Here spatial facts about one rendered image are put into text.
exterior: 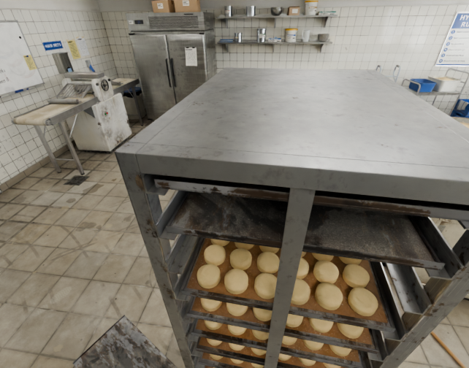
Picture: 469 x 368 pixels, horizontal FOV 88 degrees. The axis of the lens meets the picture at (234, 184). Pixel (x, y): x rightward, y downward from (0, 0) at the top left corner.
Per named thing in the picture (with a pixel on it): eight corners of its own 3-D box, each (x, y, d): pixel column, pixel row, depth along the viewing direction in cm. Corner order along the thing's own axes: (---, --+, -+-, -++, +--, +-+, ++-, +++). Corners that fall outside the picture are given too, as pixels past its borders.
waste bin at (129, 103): (151, 113, 608) (145, 85, 571) (142, 120, 565) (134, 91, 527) (131, 112, 615) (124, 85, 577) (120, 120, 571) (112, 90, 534)
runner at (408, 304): (338, 141, 89) (340, 133, 88) (346, 142, 89) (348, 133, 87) (403, 312, 38) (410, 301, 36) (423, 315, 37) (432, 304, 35)
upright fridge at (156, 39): (218, 115, 587) (213, 12, 471) (210, 129, 514) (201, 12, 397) (164, 113, 604) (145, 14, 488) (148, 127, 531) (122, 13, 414)
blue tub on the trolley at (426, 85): (421, 87, 471) (425, 78, 462) (434, 92, 438) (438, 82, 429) (405, 87, 473) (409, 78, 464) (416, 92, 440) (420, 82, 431)
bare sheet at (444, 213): (234, 87, 83) (234, 83, 82) (359, 92, 76) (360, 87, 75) (155, 188, 34) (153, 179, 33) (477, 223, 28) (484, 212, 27)
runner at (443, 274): (344, 117, 84) (346, 109, 82) (353, 117, 84) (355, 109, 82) (429, 277, 32) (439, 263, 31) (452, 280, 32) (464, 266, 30)
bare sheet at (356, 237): (235, 114, 88) (235, 109, 87) (351, 120, 81) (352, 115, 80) (166, 232, 39) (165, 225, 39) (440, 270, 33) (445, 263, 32)
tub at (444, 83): (440, 86, 475) (445, 75, 463) (457, 92, 438) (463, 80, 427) (422, 86, 475) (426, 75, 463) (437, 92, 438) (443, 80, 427)
